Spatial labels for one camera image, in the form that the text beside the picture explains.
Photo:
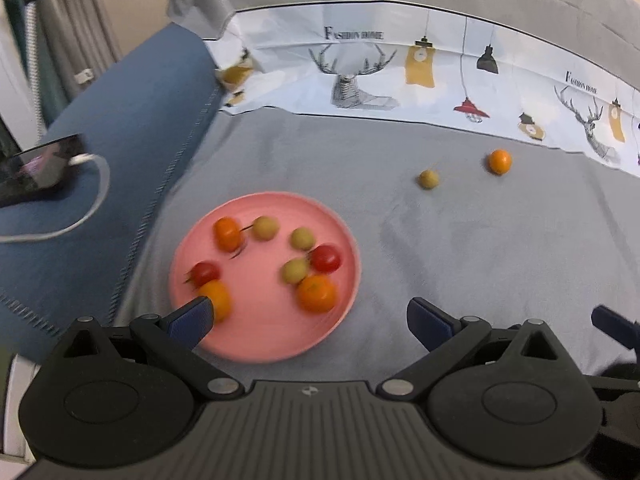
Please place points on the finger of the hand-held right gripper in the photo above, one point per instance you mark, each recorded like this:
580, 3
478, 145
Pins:
622, 382
615, 325

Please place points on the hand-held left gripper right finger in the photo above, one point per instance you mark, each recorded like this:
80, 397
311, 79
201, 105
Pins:
425, 320

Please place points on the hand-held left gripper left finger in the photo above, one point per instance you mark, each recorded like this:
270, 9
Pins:
192, 317

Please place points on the red cherry tomato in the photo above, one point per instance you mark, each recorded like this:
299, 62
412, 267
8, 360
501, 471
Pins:
326, 258
205, 272

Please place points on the pink round plate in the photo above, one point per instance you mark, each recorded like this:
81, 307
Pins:
260, 320

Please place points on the small orange with stem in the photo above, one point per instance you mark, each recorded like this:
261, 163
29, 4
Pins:
226, 232

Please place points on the small green round fruit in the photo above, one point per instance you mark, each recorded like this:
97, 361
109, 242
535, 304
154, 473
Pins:
301, 238
428, 179
295, 270
265, 227

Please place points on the grey blanket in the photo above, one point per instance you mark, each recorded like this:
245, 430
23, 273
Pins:
475, 260

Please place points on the blue cushion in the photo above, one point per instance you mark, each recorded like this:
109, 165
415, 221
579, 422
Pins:
125, 135

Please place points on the white bed edge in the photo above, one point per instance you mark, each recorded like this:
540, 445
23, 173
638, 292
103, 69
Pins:
12, 410

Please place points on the black smartphone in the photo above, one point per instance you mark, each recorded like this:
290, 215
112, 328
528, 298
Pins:
35, 165

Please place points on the white printed bedsheet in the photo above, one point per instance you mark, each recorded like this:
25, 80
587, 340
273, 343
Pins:
300, 70

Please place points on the grey curtain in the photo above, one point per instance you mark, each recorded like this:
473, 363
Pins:
75, 20

